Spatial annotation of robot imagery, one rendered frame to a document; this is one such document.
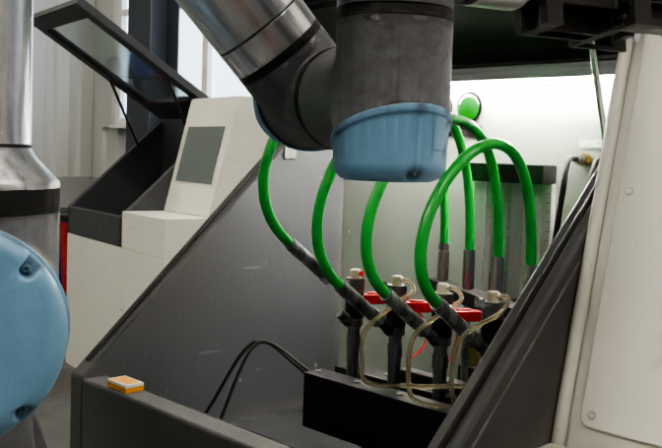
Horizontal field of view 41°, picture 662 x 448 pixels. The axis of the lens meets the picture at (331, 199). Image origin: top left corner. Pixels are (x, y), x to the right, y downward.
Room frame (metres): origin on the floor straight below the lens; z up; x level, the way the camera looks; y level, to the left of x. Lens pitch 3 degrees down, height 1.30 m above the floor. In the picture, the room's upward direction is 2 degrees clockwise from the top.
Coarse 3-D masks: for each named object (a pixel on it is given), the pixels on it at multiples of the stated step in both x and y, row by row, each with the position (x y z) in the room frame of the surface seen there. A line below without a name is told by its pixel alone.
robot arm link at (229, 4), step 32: (192, 0) 0.64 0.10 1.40; (224, 0) 0.63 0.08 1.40; (256, 0) 0.64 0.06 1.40; (288, 0) 0.65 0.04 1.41; (224, 32) 0.65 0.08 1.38; (256, 32) 0.64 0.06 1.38; (288, 32) 0.65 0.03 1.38; (320, 32) 0.67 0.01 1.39; (256, 64) 0.65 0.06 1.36; (288, 64) 0.65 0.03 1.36; (256, 96) 0.67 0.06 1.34; (288, 96) 0.65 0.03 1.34; (288, 128) 0.67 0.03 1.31
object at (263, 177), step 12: (276, 144) 1.16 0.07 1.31; (264, 156) 1.16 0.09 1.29; (264, 168) 1.15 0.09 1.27; (264, 180) 1.15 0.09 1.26; (264, 192) 1.15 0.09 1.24; (264, 204) 1.15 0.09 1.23; (444, 204) 1.41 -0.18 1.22; (264, 216) 1.16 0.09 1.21; (444, 216) 1.41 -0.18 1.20; (276, 228) 1.17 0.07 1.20; (444, 228) 1.41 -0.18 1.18; (288, 240) 1.18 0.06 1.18; (444, 240) 1.41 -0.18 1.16
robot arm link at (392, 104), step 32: (352, 32) 0.56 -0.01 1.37; (384, 32) 0.55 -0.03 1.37; (416, 32) 0.55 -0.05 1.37; (448, 32) 0.56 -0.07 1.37; (320, 64) 0.61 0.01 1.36; (352, 64) 0.56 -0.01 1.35; (384, 64) 0.54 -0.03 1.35; (416, 64) 0.55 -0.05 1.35; (448, 64) 0.57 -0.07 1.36; (320, 96) 0.59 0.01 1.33; (352, 96) 0.55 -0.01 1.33; (384, 96) 0.54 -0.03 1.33; (416, 96) 0.55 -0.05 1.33; (448, 96) 0.57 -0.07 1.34; (320, 128) 0.61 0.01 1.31; (352, 128) 0.55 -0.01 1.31; (384, 128) 0.55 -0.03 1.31; (416, 128) 0.55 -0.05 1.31; (448, 128) 0.57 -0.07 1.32; (352, 160) 0.56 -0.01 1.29; (384, 160) 0.55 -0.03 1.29; (416, 160) 0.55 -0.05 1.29
